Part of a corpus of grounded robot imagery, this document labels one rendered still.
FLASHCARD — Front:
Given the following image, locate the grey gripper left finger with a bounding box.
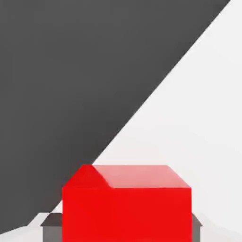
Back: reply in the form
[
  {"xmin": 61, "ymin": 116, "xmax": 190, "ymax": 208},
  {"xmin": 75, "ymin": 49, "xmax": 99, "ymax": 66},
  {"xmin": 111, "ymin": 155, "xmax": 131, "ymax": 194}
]
[{"xmin": 0, "ymin": 212, "xmax": 63, "ymax": 242}]

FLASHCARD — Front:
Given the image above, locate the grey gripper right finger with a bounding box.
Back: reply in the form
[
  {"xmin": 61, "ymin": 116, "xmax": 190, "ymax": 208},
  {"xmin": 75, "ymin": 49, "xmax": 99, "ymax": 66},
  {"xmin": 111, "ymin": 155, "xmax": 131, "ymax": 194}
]
[{"xmin": 191, "ymin": 213, "xmax": 242, "ymax": 242}]

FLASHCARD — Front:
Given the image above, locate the small red cube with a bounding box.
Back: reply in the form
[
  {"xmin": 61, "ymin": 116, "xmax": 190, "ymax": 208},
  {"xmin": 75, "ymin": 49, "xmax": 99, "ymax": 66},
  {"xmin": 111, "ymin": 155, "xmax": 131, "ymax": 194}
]
[{"xmin": 61, "ymin": 164, "xmax": 192, "ymax": 242}]

